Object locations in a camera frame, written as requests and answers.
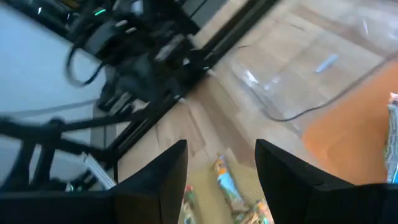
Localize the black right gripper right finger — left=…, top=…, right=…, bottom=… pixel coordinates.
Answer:
left=254, top=138, right=398, bottom=224

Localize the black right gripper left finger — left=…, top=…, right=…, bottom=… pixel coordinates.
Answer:
left=0, top=139, right=189, bottom=224

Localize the peanut butter chocolate granola bar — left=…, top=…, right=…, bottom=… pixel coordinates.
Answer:
left=233, top=198, right=276, bottom=224
left=213, top=155, right=246, bottom=212

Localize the round woven straw placemat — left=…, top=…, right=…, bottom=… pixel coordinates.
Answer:
left=178, top=152, right=274, bottom=224

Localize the clear plastic bin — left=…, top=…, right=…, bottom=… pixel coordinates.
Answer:
left=217, top=0, right=398, bottom=125

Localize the silver metal bracket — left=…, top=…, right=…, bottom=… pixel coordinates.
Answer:
left=83, top=152, right=118, bottom=190

